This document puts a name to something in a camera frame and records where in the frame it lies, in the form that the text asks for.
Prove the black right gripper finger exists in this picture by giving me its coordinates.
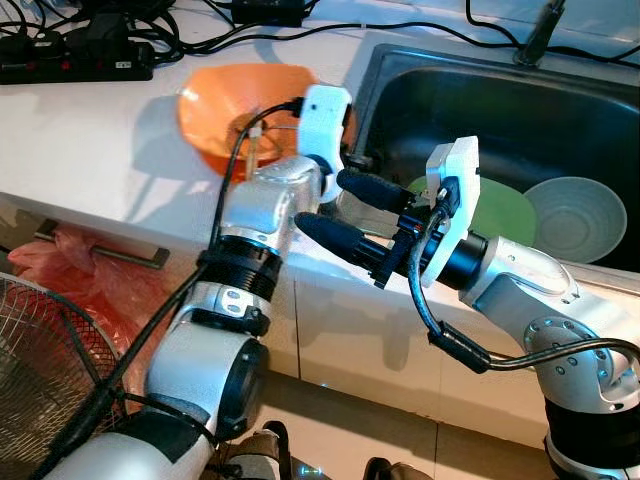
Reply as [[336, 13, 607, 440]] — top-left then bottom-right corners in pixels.
[[336, 167, 419, 214], [296, 211, 393, 269]]

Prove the orange plastic bowl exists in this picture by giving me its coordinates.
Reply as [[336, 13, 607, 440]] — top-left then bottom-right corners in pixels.
[[177, 63, 326, 166]]

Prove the green plastic plate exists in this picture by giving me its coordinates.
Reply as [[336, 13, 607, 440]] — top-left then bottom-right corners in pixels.
[[405, 172, 539, 249]]

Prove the stainless steel sink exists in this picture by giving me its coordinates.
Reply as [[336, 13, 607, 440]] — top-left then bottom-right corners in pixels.
[[343, 42, 640, 276]]

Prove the long black power adapter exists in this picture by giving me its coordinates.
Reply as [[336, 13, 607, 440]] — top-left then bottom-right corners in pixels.
[[230, 0, 311, 28]]

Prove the grey plastic bowl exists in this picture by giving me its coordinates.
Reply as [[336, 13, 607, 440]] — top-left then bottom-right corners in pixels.
[[521, 176, 629, 266]]

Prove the black faucet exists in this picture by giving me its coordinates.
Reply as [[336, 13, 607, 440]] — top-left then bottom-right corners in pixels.
[[512, 0, 567, 69]]

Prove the robot right leg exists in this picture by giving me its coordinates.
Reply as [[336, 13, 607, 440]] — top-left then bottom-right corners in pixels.
[[362, 457, 426, 480]]

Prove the robot leg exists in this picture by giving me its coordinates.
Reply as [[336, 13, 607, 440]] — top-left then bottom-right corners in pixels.
[[215, 420, 293, 480], [362, 457, 426, 480]]

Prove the robot left leg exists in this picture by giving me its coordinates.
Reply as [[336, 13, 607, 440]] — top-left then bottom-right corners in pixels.
[[215, 420, 293, 480]]

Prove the red plastic bag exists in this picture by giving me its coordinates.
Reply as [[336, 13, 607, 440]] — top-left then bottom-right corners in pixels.
[[5, 225, 166, 336]]

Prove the black power plug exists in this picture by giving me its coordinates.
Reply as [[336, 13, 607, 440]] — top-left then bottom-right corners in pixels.
[[62, 10, 133, 49]]

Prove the black power strip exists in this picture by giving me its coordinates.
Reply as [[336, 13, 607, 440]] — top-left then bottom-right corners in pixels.
[[0, 42, 157, 86]]

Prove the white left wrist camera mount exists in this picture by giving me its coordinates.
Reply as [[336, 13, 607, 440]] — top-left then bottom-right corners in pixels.
[[297, 84, 354, 177]]

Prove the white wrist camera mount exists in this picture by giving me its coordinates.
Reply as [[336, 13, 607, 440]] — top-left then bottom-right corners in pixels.
[[297, 84, 354, 177], [414, 136, 482, 292]]

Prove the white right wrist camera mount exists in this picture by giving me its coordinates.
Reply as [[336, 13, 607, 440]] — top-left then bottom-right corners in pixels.
[[414, 136, 482, 292]]

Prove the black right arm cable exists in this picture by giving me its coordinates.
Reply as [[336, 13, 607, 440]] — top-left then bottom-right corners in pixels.
[[405, 180, 640, 376]]

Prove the black cable on counter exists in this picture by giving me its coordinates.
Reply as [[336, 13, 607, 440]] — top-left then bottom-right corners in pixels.
[[150, 18, 640, 69]]

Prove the metal drawer handle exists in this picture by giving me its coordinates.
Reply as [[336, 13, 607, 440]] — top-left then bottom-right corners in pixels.
[[35, 220, 171, 271]]

